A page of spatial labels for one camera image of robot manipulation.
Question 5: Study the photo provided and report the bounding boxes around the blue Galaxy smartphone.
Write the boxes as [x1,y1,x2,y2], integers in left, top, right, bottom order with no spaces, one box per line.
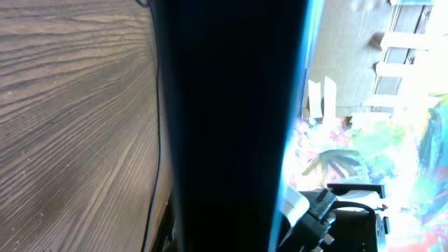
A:
[150,0,313,251]

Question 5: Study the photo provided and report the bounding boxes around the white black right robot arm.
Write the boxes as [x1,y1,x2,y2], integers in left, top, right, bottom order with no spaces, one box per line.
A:
[276,183,391,252]

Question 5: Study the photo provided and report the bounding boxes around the brown cardboard box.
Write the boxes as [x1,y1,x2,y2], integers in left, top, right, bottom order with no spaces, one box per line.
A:
[302,0,447,118]

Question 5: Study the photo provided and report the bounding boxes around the colourful painted backdrop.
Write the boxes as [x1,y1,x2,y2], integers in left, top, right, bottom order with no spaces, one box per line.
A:
[285,94,447,251]

